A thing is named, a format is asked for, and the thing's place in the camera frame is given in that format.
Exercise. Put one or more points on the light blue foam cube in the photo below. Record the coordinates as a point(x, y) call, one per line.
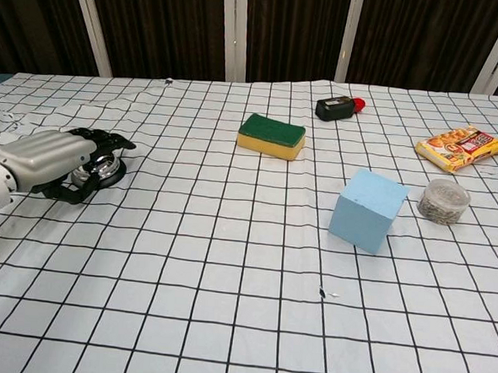
point(368, 210)

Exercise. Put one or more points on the yellow orange snack packet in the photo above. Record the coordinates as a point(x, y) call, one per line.
point(460, 148)

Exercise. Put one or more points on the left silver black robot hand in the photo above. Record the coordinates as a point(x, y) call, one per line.
point(60, 160)

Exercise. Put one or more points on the green yellow sponge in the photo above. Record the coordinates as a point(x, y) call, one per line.
point(271, 136)

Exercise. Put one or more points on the silver bowl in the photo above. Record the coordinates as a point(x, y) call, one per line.
point(104, 170)

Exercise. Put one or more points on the white checkered tablecloth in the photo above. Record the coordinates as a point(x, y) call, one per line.
point(244, 258)

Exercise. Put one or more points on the black bottle with red cap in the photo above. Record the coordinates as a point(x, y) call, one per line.
point(338, 107)

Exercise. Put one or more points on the clear round seed jar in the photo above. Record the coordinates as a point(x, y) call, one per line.
point(444, 202)

